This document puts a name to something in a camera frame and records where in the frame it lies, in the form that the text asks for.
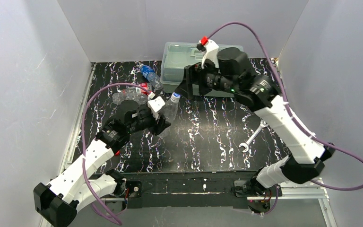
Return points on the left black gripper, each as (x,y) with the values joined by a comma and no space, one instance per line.
(159,123)

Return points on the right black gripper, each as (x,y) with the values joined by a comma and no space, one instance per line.
(192,82)

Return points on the clear unlabelled plastic bottle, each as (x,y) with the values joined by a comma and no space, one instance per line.
(170,110)

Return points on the blue white bottle cap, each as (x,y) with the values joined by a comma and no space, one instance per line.
(175,97)

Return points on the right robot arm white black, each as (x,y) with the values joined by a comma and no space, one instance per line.
(234,74)

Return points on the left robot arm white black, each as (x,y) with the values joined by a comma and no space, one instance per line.
(63,197)

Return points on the blue label plastic bottle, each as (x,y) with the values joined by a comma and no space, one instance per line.
(150,75)

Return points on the red label plastic bottle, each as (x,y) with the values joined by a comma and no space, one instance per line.
(144,88)

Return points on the clear crumpled plastic bottle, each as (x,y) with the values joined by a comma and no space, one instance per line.
(140,98)

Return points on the translucent plastic storage box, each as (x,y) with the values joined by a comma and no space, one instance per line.
(176,57)

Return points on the silver open-end wrench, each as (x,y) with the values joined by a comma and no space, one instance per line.
(245,145)

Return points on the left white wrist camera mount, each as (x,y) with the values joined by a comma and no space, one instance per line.
(155,103)

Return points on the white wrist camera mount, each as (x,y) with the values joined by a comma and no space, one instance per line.
(155,103)
(209,51)

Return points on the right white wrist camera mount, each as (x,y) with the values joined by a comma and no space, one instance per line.
(209,51)

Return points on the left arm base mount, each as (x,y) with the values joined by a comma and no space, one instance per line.
(129,189)

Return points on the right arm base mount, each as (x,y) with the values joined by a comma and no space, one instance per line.
(261,201)

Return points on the aluminium frame rail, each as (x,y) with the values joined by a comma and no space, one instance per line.
(176,190)

